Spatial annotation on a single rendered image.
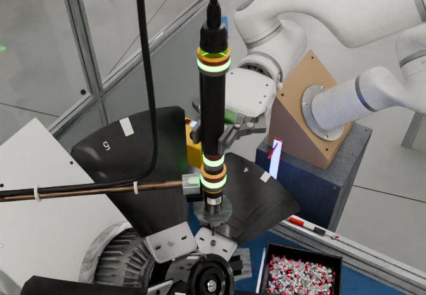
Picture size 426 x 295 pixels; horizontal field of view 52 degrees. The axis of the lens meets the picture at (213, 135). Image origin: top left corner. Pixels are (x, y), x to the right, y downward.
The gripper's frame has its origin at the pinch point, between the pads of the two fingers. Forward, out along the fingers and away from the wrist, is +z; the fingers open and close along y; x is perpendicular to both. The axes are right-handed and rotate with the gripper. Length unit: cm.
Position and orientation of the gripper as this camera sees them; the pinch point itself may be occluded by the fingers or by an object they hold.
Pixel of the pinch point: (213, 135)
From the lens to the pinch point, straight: 69.7
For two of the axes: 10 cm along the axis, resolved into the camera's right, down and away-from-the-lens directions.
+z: -4.8, 6.2, -6.1
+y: -8.8, -3.5, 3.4
